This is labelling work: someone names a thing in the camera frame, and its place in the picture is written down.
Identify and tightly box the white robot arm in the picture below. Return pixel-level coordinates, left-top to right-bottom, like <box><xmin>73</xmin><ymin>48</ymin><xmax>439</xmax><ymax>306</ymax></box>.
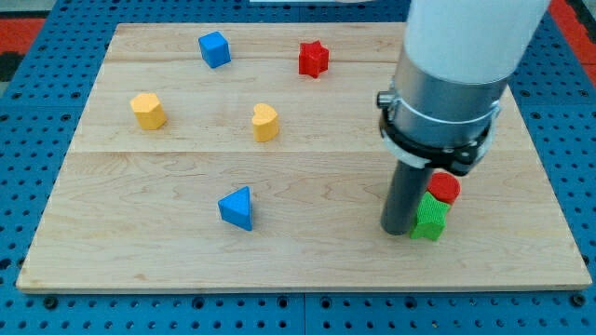
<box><xmin>377</xmin><ymin>0</ymin><xmax>549</xmax><ymax>176</ymax></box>

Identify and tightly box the green star block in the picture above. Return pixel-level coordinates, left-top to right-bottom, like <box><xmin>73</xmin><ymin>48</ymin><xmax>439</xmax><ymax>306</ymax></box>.
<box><xmin>410</xmin><ymin>192</ymin><xmax>451</xmax><ymax>241</ymax></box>

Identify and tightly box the blue triangle block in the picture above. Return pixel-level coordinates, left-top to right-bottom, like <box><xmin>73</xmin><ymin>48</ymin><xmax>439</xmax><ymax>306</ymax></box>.
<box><xmin>218</xmin><ymin>186</ymin><xmax>252</xmax><ymax>231</ymax></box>

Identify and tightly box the blue cube block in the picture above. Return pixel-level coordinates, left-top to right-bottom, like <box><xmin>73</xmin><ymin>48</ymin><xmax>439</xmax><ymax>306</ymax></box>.
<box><xmin>198</xmin><ymin>31</ymin><xmax>231</xmax><ymax>69</ymax></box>

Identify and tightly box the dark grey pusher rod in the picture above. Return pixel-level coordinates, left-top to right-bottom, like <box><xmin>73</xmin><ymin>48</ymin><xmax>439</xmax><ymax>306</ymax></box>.
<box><xmin>381</xmin><ymin>161</ymin><xmax>433</xmax><ymax>235</ymax></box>

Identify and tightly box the red cylinder block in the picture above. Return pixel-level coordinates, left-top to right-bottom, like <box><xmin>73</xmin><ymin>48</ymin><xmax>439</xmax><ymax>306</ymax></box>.
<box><xmin>427</xmin><ymin>172</ymin><xmax>461</xmax><ymax>205</ymax></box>

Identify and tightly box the yellow hexagon block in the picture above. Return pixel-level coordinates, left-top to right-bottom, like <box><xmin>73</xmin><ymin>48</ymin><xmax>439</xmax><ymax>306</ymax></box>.
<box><xmin>129</xmin><ymin>93</ymin><xmax>168</xmax><ymax>130</ymax></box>

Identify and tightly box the wooden board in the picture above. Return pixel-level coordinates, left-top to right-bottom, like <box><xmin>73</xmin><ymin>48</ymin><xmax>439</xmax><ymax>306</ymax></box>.
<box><xmin>17</xmin><ymin>23</ymin><xmax>591</xmax><ymax>294</ymax></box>

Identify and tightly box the yellow heart block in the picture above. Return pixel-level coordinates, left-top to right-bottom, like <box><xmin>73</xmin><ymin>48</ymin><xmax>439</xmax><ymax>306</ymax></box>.
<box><xmin>251</xmin><ymin>103</ymin><xmax>279</xmax><ymax>142</ymax></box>

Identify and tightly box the red star block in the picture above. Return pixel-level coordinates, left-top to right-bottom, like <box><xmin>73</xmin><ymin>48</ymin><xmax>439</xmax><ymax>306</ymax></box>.
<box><xmin>298</xmin><ymin>40</ymin><xmax>330</xmax><ymax>78</ymax></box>

